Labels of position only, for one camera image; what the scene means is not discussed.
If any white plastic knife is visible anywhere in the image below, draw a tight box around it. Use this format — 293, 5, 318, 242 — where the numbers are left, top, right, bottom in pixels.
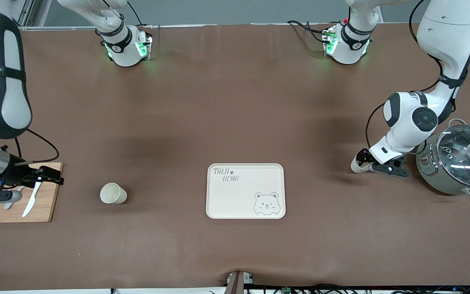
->
22, 182, 42, 218

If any glass pot lid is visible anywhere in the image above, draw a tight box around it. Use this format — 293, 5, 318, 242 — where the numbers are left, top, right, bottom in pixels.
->
436, 125, 470, 188

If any grey-green cooking pot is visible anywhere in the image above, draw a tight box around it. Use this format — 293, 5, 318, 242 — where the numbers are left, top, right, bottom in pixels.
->
416, 118, 470, 200

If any white IKEA cup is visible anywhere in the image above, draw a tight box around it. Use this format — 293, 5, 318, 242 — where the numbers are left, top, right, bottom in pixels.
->
100, 182, 128, 205
350, 153, 372, 174

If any grey plastic knife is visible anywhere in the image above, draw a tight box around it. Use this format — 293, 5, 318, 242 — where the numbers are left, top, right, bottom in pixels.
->
3, 186, 25, 210

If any cream bear print tray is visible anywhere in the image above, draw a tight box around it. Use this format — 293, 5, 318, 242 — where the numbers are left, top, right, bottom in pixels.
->
206, 163, 286, 220

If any black left camera mount bracket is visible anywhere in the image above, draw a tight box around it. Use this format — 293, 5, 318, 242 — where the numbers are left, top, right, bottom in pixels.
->
372, 160, 410, 178

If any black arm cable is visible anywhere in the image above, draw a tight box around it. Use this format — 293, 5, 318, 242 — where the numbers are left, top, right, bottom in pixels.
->
366, 0, 470, 151
14, 129, 60, 166

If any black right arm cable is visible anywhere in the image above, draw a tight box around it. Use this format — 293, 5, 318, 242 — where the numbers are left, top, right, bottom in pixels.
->
14, 129, 60, 166

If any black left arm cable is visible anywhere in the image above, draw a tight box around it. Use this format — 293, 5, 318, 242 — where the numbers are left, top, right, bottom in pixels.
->
366, 0, 470, 151

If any aluminium frame profile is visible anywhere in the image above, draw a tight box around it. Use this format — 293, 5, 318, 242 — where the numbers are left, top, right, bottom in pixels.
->
15, 0, 52, 30

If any bamboo cutting board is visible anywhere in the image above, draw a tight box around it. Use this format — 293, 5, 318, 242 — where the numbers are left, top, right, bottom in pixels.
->
0, 162, 64, 223

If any black base cable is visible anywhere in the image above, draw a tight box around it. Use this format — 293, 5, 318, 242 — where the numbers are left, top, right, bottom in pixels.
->
127, 0, 146, 27
287, 20, 333, 45

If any brown table cover mat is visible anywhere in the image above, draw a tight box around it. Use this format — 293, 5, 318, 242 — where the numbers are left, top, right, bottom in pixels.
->
0, 22, 470, 291

